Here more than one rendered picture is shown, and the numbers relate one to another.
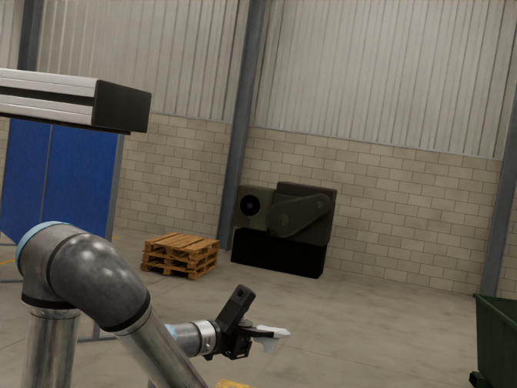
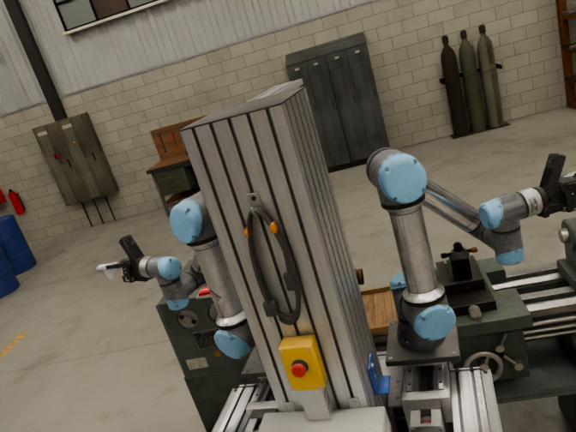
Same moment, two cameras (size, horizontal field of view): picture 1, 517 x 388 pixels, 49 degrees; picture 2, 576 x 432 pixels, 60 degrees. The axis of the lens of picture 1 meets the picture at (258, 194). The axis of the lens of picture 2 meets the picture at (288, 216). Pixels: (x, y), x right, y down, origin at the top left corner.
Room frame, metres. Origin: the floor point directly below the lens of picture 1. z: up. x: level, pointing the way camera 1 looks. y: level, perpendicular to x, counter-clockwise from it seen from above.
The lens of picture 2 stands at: (0.80, 1.78, 2.13)
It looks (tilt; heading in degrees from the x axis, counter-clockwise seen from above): 18 degrees down; 267
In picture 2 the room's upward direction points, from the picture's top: 17 degrees counter-clockwise
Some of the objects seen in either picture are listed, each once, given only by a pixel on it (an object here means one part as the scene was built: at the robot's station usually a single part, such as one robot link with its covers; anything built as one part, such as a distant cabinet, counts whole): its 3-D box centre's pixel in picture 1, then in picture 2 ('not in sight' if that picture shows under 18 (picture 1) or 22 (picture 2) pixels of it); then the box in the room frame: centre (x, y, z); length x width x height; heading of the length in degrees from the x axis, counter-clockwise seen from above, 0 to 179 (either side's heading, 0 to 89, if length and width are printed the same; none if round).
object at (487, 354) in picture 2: not in sight; (490, 351); (0.06, 0.06, 0.73); 0.27 x 0.12 x 0.27; 164
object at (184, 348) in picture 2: not in sight; (241, 303); (1.02, -0.44, 1.06); 0.59 x 0.48 x 0.39; 164
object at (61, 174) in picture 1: (46, 186); not in sight; (6.85, 2.54, 1.18); 4.12 x 0.80 x 2.35; 37
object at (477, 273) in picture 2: not in sight; (458, 282); (0.07, -0.11, 1.00); 0.20 x 0.10 x 0.05; 164
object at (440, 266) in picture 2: not in sight; (463, 284); (0.03, -0.16, 0.95); 0.43 x 0.18 x 0.04; 74
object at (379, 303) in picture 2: not in sight; (385, 308); (0.38, -0.28, 0.89); 0.36 x 0.30 x 0.04; 74
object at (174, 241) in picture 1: (182, 254); not in sight; (8.73, 1.03, 0.22); 1.25 x 0.86 x 0.44; 168
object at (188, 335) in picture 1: (170, 344); (165, 268); (1.17, 0.14, 1.56); 0.11 x 0.08 x 0.09; 136
